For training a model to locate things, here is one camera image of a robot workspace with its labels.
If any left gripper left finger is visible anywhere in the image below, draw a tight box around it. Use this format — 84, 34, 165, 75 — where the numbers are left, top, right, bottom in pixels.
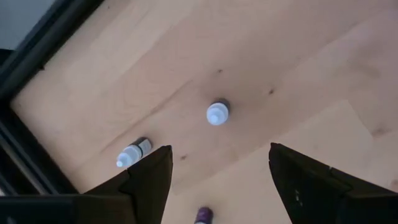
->
83, 145, 174, 224

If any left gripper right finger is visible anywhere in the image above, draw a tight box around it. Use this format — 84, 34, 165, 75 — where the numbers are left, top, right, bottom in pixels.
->
269, 142, 398, 224

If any small dark-label food coloring bottle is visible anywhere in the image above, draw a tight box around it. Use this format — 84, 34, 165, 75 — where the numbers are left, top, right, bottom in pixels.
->
116, 136, 153, 169
206, 98, 231, 126

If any small purple food coloring bottle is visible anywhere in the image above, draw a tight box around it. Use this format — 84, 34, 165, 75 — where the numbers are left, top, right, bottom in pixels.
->
194, 207, 215, 224

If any black aluminium table frame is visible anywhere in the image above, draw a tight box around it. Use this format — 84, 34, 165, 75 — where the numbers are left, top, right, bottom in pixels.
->
0, 0, 105, 197

